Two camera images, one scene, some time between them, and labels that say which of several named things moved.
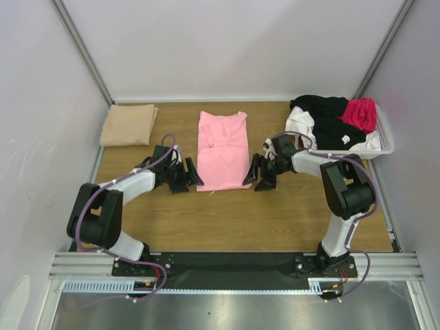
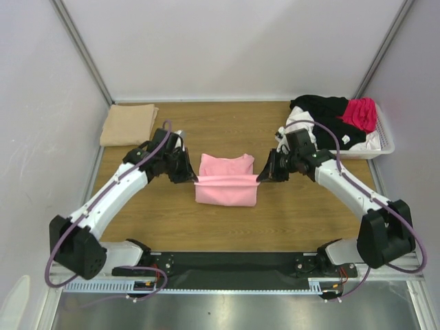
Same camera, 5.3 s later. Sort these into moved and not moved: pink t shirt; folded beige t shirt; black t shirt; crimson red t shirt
Moved: pink t shirt
Not moved: black t shirt; folded beige t shirt; crimson red t shirt
